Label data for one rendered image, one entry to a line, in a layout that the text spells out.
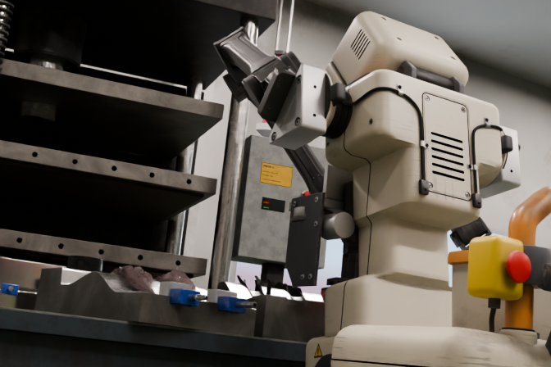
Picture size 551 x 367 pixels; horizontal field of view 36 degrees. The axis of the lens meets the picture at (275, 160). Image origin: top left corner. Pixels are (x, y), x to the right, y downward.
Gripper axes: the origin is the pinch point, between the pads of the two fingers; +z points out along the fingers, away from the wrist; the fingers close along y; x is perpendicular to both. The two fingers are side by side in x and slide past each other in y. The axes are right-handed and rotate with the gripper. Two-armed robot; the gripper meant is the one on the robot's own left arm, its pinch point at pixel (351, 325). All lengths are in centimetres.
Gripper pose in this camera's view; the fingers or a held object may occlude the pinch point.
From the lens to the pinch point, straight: 176.3
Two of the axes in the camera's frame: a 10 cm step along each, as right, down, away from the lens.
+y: -9.6, -1.5, -2.3
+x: 2.6, -2.0, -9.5
